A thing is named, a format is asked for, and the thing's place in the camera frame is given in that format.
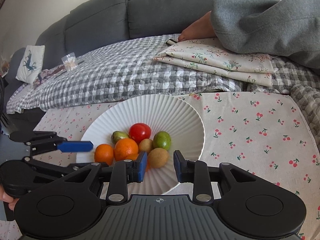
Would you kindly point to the folded floral cloth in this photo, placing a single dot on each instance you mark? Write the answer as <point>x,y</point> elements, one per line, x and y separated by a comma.
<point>208,55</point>

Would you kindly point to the dark grey sofa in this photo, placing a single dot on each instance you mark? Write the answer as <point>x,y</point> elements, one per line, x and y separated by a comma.
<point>98,23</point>

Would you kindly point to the grey checkered blanket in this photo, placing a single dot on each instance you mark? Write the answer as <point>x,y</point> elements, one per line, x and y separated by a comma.
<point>118,72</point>

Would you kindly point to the bare foot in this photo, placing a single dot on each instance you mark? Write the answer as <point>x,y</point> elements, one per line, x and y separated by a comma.
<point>201,28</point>

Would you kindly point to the orange tangerine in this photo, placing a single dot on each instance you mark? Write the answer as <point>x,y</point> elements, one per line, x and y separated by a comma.
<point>125,147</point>
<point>104,153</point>

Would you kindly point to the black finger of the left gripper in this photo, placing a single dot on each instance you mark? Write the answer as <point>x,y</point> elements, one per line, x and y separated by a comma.
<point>65,167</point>

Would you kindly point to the person's left hand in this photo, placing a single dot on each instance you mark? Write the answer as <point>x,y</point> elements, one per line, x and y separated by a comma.
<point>8,199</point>

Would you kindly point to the green fruit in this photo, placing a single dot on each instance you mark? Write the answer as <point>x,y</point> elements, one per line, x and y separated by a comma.
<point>162,139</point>
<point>118,135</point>

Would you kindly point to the white ribbed plate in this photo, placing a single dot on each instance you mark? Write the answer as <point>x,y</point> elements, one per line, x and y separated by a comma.
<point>160,113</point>

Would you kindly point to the small tan longan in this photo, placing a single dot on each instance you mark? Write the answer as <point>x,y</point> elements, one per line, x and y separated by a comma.
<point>146,145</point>

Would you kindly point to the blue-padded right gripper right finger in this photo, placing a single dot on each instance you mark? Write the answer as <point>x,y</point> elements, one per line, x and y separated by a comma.
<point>195,172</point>

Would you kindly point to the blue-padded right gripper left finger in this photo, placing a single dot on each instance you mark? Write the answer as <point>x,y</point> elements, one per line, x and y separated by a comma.
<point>123,173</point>

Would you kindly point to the red tomato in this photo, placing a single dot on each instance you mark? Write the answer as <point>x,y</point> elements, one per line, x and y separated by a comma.
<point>139,131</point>

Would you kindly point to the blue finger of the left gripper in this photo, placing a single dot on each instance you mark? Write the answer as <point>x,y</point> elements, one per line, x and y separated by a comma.
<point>43,141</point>

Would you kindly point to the cherry print tablecloth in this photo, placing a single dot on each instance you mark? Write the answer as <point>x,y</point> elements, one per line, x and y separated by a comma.
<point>262,133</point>

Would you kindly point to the white cushion with blue print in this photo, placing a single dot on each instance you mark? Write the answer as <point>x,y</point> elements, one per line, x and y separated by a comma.
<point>31,64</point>

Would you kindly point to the orange tomato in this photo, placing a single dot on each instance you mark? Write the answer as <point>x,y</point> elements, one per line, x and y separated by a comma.
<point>133,157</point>

